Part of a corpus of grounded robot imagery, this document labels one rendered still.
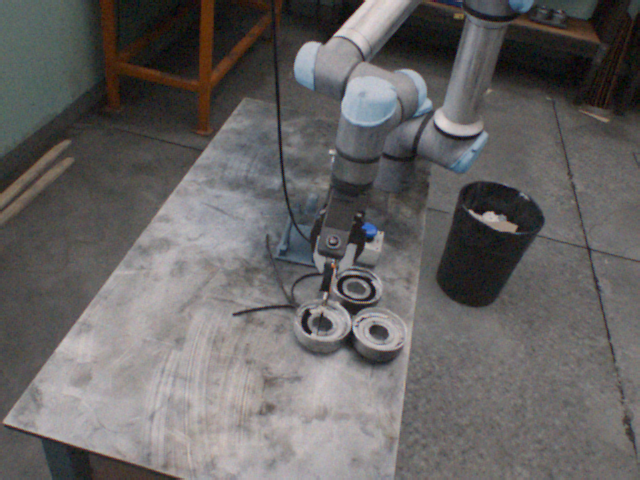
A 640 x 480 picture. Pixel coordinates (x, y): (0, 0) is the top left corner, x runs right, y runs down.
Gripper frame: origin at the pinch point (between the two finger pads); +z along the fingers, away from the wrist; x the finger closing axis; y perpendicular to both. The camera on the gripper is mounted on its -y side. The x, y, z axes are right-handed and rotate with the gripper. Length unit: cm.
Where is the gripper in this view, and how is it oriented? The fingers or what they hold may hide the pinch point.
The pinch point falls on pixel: (330, 272)
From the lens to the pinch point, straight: 104.5
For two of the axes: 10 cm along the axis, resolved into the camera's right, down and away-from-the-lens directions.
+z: -1.5, 7.6, 6.4
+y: 1.7, -6.1, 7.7
